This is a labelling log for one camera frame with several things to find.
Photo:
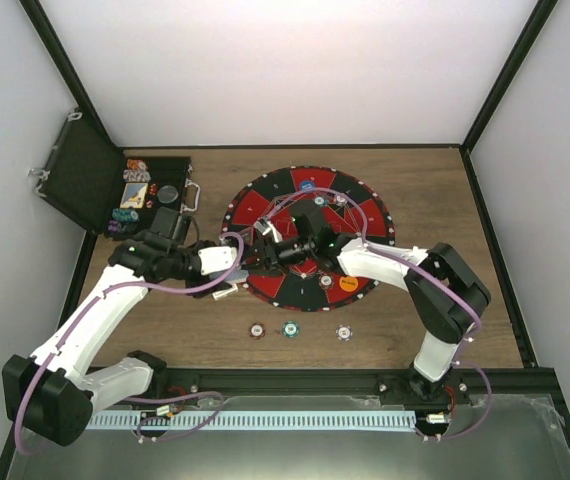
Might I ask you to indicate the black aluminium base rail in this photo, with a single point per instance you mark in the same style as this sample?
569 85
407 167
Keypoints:
390 385

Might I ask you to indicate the purple white chip stack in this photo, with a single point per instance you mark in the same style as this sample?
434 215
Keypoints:
344 332

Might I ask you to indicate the blue green chip stack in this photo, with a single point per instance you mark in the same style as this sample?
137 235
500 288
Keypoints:
290 329

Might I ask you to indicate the purple white chips seat four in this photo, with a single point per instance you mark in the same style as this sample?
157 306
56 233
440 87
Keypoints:
263 227

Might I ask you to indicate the blue small blind button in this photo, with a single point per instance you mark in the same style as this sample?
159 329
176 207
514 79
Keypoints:
307 185

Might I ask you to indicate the round red black poker mat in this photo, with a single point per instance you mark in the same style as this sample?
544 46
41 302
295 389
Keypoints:
270 196

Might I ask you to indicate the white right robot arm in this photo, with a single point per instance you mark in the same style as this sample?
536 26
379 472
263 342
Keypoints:
447 295

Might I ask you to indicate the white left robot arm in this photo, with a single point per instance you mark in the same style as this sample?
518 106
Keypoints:
52 393

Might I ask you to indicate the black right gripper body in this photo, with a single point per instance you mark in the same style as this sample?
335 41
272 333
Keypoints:
298 253

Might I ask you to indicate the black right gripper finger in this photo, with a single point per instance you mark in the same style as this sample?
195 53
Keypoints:
265 248
258 266

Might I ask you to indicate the green chips inside case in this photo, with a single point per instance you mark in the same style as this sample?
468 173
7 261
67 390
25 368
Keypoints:
123 221

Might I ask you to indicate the black poker chip case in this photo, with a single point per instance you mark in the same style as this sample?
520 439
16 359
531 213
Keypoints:
82 178

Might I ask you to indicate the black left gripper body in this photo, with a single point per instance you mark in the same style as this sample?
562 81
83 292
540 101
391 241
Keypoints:
179 263

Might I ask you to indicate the round dealer button in case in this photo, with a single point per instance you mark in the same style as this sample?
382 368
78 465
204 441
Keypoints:
167 194

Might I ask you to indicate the card pack inside case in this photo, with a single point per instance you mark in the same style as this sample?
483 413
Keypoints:
134 195

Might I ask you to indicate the orange black chip stack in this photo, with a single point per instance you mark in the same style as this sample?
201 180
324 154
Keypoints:
257 331

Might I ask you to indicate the light blue slotted cable duct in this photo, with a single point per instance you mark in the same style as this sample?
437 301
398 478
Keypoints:
368 420

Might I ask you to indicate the orange big blind button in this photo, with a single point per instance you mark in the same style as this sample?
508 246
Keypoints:
348 284

